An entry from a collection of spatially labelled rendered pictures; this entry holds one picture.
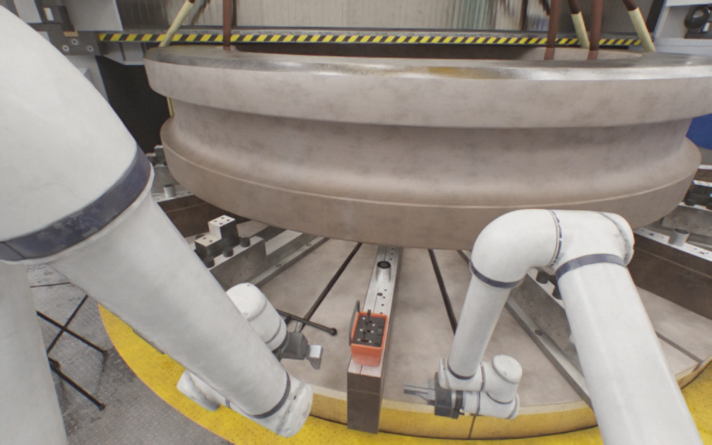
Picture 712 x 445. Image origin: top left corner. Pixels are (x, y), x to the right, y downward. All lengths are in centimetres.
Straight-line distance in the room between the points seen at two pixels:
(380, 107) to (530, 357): 158
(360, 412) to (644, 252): 228
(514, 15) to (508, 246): 488
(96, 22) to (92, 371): 273
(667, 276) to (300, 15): 414
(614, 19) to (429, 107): 489
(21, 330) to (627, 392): 74
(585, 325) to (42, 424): 74
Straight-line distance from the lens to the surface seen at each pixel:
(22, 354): 47
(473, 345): 102
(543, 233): 76
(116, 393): 274
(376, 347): 148
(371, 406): 170
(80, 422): 269
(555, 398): 220
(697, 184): 406
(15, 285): 45
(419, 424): 216
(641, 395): 69
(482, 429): 224
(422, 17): 496
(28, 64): 28
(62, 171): 27
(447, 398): 130
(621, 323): 72
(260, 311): 73
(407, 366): 210
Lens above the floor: 190
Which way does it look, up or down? 28 degrees down
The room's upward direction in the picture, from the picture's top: 1 degrees clockwise
